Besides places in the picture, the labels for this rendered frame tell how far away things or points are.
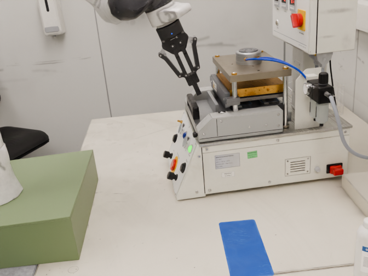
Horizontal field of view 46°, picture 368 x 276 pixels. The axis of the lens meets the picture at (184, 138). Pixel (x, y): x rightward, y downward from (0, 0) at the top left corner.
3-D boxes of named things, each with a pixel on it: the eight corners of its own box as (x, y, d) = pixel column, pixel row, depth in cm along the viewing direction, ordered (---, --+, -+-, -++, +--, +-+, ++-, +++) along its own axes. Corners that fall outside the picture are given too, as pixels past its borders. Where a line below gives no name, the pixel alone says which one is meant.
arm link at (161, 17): (144, 11, 130) (152, 28, 132) (146, 16, 119) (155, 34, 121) (182, -8, 130) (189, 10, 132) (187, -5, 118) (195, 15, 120)
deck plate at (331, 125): (307, 94, 161) (308, 92, 160) (352, 127, 129) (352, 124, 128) (184, 109, 157) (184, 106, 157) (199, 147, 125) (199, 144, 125)
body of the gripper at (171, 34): (178, 15, 131) (190, 43, 135) (153, 27, 132) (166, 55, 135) (181, 18, 124) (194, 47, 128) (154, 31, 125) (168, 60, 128)
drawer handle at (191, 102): (193, 104, 146) (191, 92, 145) (200, 119, 133) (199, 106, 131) (187, 104, 146) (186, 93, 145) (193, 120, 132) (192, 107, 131)
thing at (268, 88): (265, 79, 149) (265, 51, 145) (287, 98, 129) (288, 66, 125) (216, 85, 148) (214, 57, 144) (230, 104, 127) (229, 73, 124)
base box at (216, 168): (305, 137, 167) (306, 95, 160) (352, 184, 133) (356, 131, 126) (167, 155, 163) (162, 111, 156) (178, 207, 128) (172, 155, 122)
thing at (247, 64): (282, 74, 153) (282, 37, 148) (317, 101, 124) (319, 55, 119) (213, 82, 151) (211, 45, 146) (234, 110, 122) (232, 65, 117)
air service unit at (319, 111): (314, 113, 128) (316, 63, 123) (335, 131, 115) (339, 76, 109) (297, 115, 128) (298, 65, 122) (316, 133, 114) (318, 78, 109)
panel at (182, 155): (167, 156, 161) (184, 110, 155) (176, 197, 133) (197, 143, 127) (162, 155, 160) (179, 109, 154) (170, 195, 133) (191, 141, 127)
